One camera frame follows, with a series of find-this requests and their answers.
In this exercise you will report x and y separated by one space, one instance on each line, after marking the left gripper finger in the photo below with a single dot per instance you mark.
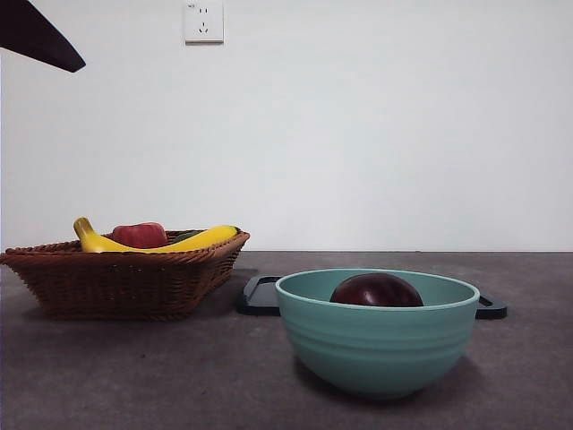
31 31

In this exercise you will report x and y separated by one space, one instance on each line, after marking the dark red plum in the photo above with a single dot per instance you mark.
376 291

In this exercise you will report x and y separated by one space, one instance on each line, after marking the mint green bowl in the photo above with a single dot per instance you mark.
376 345

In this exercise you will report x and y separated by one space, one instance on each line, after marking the red yellow apple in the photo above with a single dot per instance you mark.
139 234

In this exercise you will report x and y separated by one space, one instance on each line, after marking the green avocado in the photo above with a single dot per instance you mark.
181 237

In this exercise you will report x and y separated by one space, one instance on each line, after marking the yellow banana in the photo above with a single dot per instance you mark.
201 239

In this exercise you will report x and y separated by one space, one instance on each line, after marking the brown wicker basket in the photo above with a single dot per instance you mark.
116 286

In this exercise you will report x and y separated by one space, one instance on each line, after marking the dark teal rectangular tray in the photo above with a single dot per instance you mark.
257 298

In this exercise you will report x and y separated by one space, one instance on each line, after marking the white wall socket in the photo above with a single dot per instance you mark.
204 22

